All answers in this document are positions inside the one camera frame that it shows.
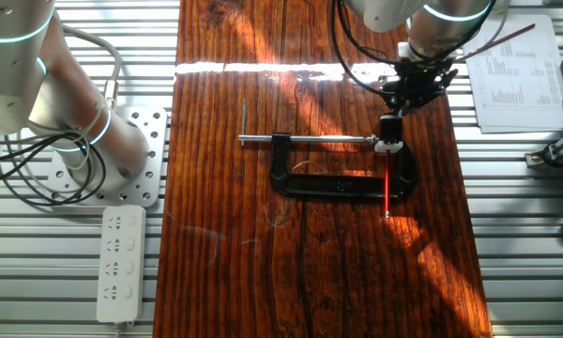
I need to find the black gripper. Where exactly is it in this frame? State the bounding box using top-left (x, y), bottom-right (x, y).
top-left (379, 59), bottom-right (457, 117)

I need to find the black cylindrical pencil sharpener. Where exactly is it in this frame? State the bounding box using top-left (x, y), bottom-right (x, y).
top-left (378, 114), bottom-right (403, 144)

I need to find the white pencil holder block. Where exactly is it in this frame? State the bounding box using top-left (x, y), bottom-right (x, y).
top-left (373, 138), bottom-right (404, 155)

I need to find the dark red pencil with eraser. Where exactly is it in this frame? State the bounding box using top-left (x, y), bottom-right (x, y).
top-left (463, 23), bottom-right (537, 61)

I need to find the printed white paper sheet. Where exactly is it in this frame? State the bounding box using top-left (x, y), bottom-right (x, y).
top-left (463, 13), bottom-right (563, 129)

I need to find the plain white paper sheet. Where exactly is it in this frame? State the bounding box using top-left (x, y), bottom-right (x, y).
top-left (477, 122), bottom-right (563, 136)

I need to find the black metal C-clamp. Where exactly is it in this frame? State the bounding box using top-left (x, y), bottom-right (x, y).
top-left (237, 98), bottom-right (418, 201)

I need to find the brown wooden board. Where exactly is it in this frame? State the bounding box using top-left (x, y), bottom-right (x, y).
top-left (152, 0), bottom-right (494, 338)

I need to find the white power strip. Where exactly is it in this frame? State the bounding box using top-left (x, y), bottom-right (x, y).
top-left (96, 205), bottom-right (147, 325)

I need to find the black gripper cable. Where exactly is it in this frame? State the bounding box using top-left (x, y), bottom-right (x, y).
top-left (327, 0), bottom-right (395, 98)
top-left (336, 0), bottom-right (404, 67)

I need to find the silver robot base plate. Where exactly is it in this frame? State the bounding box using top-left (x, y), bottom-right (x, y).
top-left (45, 105), bottom-right (169, 208)

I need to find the grey base cable with connector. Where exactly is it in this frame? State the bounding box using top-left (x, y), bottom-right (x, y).
top-left (59, 23), bottom-right (124, 112)

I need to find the black base cable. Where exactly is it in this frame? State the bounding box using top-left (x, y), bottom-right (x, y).
top-left (0, 131), bottom-right (108, 207)

